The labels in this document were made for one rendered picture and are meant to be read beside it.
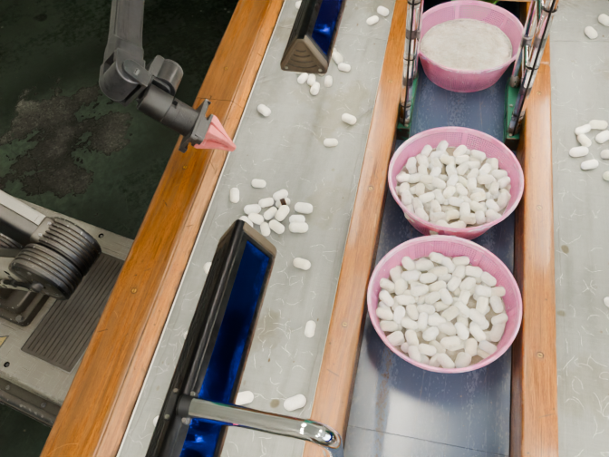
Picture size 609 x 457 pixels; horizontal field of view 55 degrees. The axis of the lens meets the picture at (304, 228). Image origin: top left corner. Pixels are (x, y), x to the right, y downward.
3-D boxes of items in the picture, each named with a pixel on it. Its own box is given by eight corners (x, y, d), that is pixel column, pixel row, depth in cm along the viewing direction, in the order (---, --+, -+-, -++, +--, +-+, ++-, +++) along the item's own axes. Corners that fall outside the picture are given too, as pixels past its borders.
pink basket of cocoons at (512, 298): (356, 376, 106) (355, 356, 98) (377, 252, 120) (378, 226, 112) (509, 403, 101) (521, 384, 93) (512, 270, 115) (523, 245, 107)
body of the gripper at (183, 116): (214, 102, 117) (181, 82, 114) (199, 140, 112) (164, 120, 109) (200, 118, 122) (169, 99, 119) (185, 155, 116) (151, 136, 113)
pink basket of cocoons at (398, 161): (404, 267, 118) (407, 241, 110) (374, 167, 133) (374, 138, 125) (533, 243, 118) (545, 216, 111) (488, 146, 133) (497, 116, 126)
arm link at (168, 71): (98, 91, 110) (120, 67, 105) (119, 53, 117) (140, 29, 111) (151, 128, 116) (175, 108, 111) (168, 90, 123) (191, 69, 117)
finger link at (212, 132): (248, 123, 120) (208, 100, 116) (239, 150, 116) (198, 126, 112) (233, 139, 125) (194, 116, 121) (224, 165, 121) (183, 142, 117)
